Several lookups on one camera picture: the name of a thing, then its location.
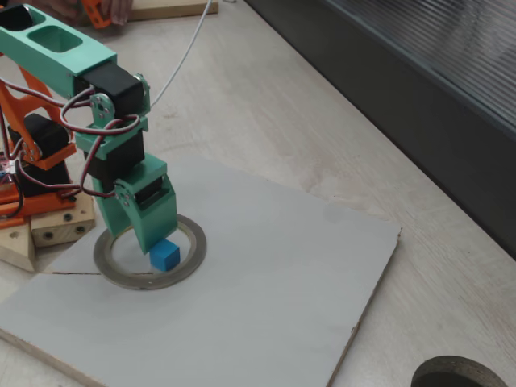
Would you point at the orange controller board holder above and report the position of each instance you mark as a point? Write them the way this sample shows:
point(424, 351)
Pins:
point(10, 223)

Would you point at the thin wooden batten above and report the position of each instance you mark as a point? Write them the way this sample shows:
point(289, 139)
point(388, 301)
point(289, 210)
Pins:
point(173, 10)

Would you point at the green gripper black servo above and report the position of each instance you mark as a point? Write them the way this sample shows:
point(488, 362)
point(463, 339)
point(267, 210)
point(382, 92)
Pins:
point(150, 196)

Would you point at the wooden wedge piece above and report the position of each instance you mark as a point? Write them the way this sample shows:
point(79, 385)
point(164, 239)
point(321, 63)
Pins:
point(16, 250)

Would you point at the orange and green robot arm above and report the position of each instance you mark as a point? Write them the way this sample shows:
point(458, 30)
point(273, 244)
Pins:
point(48, 56)

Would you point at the wooden base block with screws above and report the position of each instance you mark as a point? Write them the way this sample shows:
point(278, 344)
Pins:
point(52, 235)

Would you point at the blue cube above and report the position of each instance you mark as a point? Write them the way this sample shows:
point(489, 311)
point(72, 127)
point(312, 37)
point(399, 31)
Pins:
point(164, 256)

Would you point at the grey faced wooden board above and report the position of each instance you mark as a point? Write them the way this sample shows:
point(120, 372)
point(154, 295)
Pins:
point(262, 262)

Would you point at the red controller board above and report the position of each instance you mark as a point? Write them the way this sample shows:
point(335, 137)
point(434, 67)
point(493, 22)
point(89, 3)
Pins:
point(5, 167)

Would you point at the orange printed part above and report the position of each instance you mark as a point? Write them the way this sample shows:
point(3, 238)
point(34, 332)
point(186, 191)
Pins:
point(96, 14)

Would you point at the person's hand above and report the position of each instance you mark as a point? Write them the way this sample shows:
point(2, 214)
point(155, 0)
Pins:
point(119, 12)

